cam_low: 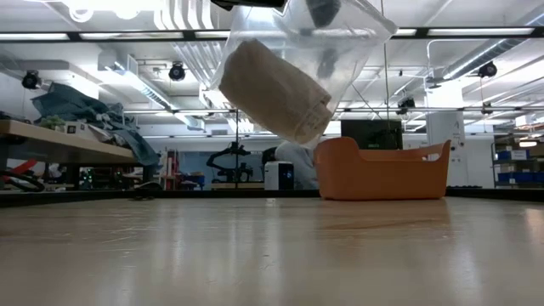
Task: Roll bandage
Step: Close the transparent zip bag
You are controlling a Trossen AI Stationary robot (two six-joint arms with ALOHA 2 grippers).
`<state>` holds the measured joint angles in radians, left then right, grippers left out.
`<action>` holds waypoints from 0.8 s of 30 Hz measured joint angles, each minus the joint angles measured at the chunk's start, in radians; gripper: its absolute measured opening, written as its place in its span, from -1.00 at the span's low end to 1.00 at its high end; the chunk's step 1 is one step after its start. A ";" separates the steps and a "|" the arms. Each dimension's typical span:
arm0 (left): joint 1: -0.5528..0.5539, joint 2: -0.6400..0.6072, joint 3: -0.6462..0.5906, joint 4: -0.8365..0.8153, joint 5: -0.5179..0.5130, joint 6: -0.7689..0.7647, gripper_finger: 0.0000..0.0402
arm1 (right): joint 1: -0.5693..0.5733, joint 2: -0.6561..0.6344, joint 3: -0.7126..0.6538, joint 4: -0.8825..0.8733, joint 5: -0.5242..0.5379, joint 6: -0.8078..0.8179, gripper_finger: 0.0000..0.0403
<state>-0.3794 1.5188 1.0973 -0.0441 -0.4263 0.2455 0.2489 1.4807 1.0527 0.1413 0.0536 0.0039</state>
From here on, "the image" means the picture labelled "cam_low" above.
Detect orange plastic bin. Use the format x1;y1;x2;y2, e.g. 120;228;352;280
312;136;452;201

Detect shelf with blue bins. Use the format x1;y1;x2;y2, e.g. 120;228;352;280
491;134;544;190

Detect green leafy item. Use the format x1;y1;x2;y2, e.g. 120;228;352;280
37;115;67;131

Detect thin hanging cable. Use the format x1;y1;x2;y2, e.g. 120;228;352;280
380;42;392;129

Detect black overhead light bar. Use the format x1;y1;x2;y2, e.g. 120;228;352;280
0;25;544;43

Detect white cardboard box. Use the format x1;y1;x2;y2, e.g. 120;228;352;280
63;122;99;142

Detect black cable loop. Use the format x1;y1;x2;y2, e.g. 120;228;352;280
0;169;46;194

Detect black monitor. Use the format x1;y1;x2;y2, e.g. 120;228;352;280
340;119;405;150

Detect clear plastic zip bag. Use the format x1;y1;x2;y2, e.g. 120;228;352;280
210;0;399;149

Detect red shelf rack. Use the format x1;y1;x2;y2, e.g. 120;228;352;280
163;148;180;191

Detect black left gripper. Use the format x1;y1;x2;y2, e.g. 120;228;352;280
211;0;287;12

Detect person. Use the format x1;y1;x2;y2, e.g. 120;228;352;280
260;141;320;191

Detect red item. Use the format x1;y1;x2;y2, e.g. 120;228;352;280
0;159;38;183

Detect white box appliance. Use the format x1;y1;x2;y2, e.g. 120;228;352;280
263;161;295;191

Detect wooden top metal workbench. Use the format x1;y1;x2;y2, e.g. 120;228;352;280
0;119;138;190

